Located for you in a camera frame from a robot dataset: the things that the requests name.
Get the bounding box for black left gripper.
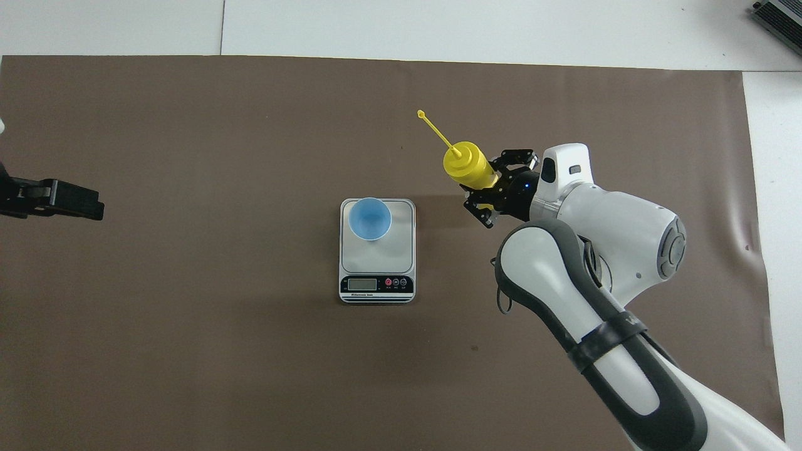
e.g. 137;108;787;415
0;162;105;221

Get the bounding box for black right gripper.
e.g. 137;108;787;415
465;149;539;229

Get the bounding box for yellow squeeze bottle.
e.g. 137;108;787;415
417;110;500;190

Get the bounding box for light blue plastic cup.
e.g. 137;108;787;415
348;197;392;242

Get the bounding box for silver digital kitchen scale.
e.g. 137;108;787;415
339;198;417;304

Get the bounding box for brown paper table mat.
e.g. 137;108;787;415
0;55;787;451

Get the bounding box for grey finned metal device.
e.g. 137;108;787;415
752;0;802;58

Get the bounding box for black right arm gripper cable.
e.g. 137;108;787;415
494;235;615;315

